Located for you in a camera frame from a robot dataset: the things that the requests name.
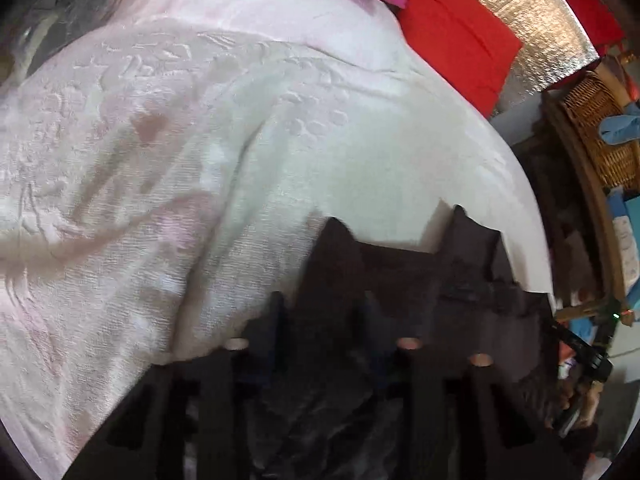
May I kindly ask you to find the silver foil insulation panel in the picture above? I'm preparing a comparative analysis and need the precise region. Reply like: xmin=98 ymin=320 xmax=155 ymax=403
xmin=478 ymin=0 xmax=598 ymax=115

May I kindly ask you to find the wooden side table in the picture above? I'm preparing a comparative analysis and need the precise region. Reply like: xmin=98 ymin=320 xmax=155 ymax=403
xmin=513 ymin=91 xmax=628 ymax=322

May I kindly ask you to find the right hand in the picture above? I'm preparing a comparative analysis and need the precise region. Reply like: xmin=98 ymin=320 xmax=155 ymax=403
xmin=546 ymin=378 xmax=604 ymax=429

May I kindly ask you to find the red cloth on railing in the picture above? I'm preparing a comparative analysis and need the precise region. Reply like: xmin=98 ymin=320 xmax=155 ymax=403
xmin=566 ymin=0 xmax=626 ymax=55

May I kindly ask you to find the light blue cloth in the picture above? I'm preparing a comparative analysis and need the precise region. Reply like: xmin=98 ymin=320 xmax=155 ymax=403
xmin=598 ymin=102 xmax=640 ymax=145

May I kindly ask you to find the white embossed bedspread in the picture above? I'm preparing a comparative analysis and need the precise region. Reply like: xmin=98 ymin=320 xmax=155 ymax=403
xmin=1 ymin=0 xmax=552 ymax=479

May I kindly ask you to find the black quilted jacket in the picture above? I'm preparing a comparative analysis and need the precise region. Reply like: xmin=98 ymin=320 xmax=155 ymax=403
xmin=247 ymin=208 xmax=559 ymax=479

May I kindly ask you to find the grey garment on bed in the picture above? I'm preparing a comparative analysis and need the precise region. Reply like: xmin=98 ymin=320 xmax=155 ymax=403
xmin=1 ymin=0 xmax=115 ymax=84

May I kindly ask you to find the teal fashion box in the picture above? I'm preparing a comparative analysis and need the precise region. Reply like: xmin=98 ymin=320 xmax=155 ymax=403
xmin=606 ymin=186 xmax=639 ymax=295

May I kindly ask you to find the wicker basket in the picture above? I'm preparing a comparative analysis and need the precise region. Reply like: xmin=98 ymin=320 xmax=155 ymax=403
xmin=557 ymin=69 xmax=640 ymax=192

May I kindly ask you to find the red square cushion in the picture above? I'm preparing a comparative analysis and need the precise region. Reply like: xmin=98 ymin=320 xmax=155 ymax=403
xmin=398 ymin=0 xmax=523 ymax=117

